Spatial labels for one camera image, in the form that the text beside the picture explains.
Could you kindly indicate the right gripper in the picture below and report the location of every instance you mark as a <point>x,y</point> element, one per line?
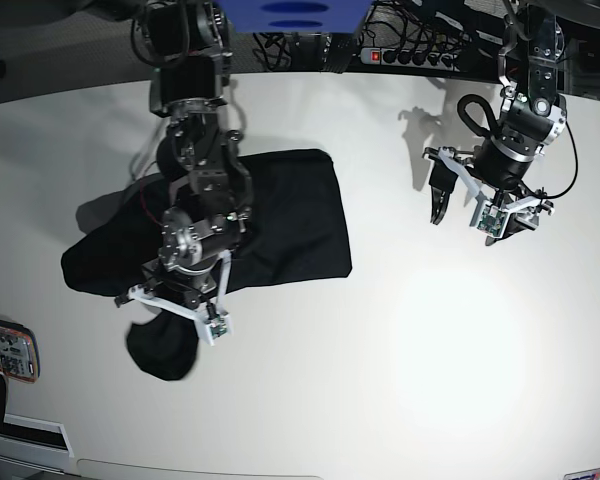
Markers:
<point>176,288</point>

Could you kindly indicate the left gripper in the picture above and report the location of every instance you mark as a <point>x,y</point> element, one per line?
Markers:
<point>491,167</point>

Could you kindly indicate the black T-shirt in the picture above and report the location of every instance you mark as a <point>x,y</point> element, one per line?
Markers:
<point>298,233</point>

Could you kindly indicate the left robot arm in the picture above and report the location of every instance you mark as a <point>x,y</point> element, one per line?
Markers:
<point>532,115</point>

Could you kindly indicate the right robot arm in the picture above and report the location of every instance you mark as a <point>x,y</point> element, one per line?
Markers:
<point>211,192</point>

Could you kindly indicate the white power strip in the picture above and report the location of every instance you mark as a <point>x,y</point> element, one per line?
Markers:
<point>412,58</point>

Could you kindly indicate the black power adapter box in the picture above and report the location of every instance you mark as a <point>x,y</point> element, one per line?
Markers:
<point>340,51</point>

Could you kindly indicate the white tray with black slot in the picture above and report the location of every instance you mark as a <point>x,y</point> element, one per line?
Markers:
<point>37,444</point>

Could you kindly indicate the blue plastic box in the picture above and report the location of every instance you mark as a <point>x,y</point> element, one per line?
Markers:
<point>321,16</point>

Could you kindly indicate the colourful sticker at table edge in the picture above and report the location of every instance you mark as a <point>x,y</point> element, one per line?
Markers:
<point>591,474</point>

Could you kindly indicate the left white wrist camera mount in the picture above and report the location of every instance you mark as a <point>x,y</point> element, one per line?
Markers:
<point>493,209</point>

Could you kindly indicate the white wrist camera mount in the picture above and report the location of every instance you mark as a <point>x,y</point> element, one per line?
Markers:
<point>493,209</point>
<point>195,310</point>

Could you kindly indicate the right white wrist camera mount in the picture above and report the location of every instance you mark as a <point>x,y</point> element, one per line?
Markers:
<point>195,310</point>

